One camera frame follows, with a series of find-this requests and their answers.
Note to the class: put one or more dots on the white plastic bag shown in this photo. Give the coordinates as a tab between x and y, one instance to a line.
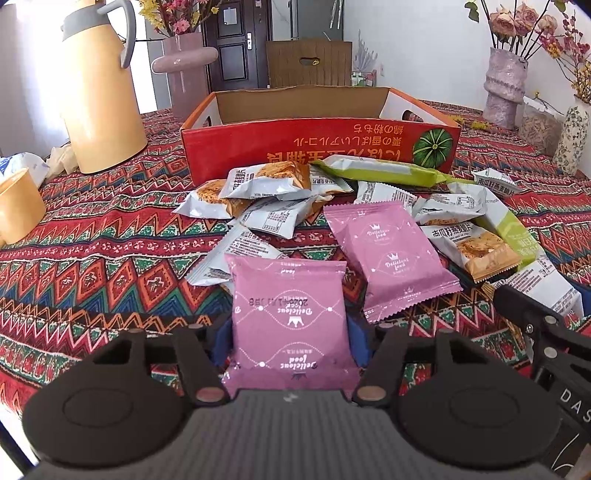
23	166

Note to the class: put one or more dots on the dark brown door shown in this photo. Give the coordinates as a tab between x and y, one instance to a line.
235	50

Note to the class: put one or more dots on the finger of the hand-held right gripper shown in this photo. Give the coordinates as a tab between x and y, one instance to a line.
517	307

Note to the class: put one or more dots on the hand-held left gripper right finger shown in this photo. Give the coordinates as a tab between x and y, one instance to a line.
358	341

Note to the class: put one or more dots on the wooden chair back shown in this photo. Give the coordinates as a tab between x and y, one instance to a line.
286	64

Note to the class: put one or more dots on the yellow cup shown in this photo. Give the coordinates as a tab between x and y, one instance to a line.
21	207

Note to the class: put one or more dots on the yellow flower branches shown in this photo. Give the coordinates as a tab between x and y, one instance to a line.
570	60

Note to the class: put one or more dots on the fallen yellow petals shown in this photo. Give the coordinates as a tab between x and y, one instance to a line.
478	123

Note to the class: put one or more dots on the pink snack packet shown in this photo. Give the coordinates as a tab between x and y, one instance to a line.
388	258
288	323

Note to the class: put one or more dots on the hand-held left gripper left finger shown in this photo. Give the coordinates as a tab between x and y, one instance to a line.
222	344

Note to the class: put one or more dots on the yellow thermos jug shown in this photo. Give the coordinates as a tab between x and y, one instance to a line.
101	92

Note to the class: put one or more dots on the dried pink roses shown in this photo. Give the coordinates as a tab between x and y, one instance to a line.
526	16

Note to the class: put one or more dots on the red cardboard box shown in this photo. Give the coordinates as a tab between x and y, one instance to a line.
295	143

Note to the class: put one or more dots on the pink and yellow blossom branches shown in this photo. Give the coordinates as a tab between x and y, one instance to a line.
178	16

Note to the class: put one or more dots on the pile of white snack packets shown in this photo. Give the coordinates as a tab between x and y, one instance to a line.
268	182

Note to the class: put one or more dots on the textured purple vase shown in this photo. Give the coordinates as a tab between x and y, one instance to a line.
505	87

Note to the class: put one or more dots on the clear container of seeds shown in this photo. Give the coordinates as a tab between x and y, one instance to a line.
540	127

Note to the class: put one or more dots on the floral ceramic vase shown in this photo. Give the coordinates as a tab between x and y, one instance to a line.
572	138

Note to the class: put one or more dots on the green white snack bar packet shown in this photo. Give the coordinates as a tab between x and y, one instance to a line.
378	170
510	230

